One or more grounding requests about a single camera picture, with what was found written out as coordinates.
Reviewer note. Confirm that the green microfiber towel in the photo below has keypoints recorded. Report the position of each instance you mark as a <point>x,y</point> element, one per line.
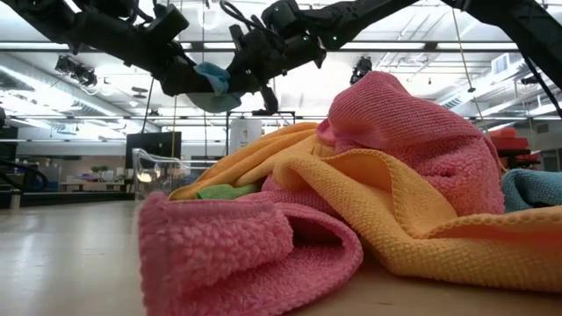
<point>224,191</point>

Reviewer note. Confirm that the clear plastic bin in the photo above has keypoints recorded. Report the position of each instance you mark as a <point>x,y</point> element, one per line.
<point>153,175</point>

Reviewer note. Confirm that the red storage bins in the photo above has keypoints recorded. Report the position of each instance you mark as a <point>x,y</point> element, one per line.
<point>511,142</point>

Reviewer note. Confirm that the small green potted plant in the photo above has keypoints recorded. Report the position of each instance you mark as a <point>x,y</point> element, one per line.
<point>100,169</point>

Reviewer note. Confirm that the white air vent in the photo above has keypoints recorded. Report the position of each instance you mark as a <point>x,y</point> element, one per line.
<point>500,65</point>

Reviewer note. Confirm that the black ceiling dome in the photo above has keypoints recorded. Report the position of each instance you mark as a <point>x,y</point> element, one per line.
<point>529,80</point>

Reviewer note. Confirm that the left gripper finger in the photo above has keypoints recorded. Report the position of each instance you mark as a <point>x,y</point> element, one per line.
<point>193,87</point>

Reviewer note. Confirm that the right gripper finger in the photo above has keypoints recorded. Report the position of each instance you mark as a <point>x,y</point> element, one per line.
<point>237,39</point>
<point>270,100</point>

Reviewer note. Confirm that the blue microfiber towel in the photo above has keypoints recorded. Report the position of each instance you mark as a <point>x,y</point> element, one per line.
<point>215,76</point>
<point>531,188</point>

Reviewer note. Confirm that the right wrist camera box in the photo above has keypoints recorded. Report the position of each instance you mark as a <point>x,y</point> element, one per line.
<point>281,13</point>

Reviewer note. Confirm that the black computer monitor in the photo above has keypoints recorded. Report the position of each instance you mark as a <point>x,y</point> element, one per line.
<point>153,142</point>

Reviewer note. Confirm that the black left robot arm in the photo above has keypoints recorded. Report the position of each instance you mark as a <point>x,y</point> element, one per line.
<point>110,35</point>

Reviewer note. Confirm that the orange microfiber towel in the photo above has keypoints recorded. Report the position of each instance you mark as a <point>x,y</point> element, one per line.
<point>395,228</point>

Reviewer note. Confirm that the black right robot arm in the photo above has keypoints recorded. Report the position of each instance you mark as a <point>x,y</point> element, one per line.
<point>527,30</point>

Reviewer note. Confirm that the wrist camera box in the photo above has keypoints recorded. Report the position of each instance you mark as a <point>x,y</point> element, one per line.
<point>169,22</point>
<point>281,13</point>

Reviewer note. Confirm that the black ceiling light rail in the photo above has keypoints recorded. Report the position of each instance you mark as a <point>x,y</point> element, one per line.
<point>432,45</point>

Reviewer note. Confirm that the black ceiling spotlight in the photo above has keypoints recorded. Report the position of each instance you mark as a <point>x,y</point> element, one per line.
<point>362,68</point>
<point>74,70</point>

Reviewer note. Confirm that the pink microfiber towel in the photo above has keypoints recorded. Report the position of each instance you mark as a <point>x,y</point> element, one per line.
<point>219,246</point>

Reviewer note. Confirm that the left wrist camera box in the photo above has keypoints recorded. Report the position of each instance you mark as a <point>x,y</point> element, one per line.
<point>169,22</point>

